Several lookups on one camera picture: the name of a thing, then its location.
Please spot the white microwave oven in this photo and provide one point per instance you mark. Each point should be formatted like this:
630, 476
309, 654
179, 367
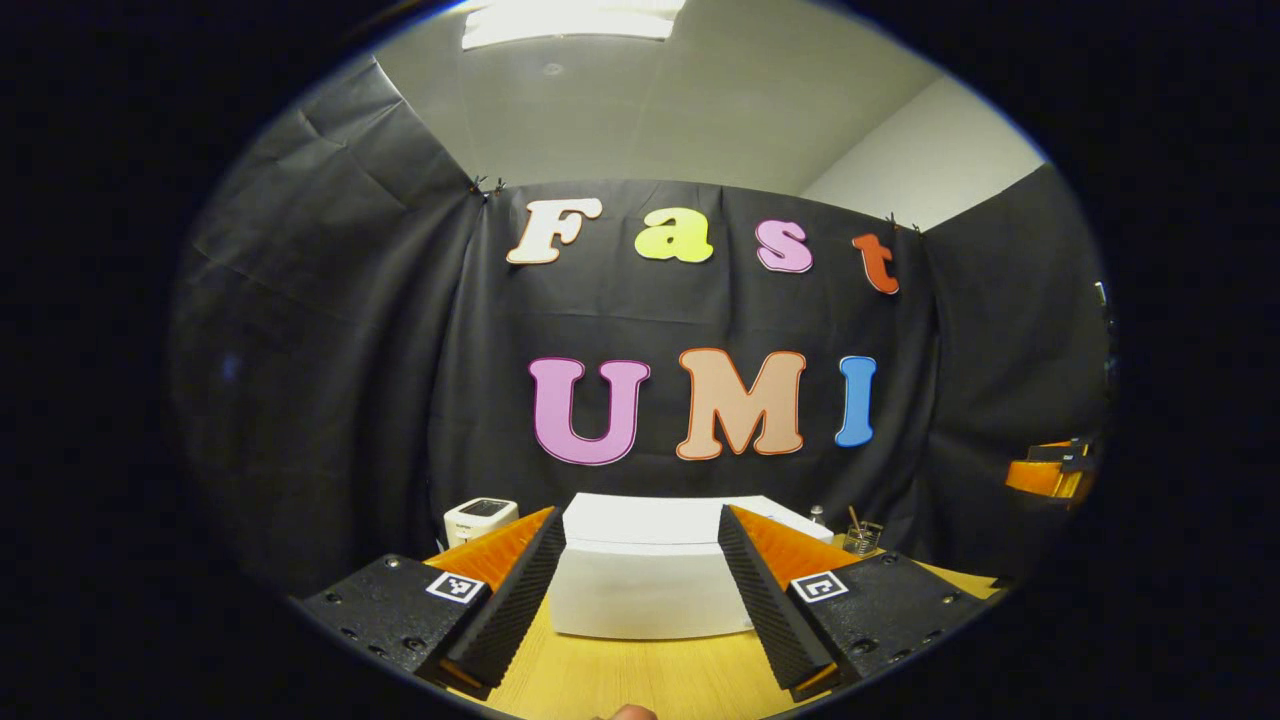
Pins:
640, 580

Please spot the small glass jar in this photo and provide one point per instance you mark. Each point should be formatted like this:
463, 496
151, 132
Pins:
862, 542

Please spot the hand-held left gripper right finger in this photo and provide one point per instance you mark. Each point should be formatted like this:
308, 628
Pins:
765, 610

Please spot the ceiling light panel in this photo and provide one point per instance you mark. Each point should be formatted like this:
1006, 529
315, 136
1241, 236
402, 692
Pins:
570, 20

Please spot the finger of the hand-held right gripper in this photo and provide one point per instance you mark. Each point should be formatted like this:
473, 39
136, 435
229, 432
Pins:
1040, 475

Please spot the white toaster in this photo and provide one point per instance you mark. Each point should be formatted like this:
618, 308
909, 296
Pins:
478, 518

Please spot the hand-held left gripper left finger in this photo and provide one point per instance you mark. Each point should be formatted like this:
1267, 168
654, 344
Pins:
515, 610

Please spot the black backdrop cloth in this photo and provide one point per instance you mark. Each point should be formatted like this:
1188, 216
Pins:
320, 380

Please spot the black cloth clip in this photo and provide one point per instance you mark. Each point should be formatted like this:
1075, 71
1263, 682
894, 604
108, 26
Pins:
487, 186
902, 222

